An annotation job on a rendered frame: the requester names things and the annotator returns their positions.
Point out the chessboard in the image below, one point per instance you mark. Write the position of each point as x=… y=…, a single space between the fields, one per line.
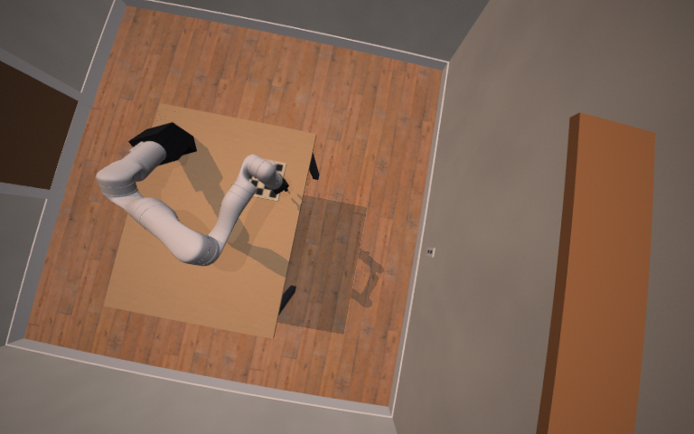
x=262 y=191

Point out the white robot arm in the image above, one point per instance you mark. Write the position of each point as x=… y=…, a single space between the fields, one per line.
x=117 y=182

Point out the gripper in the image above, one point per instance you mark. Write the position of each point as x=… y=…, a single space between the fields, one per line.
x=281 y=184

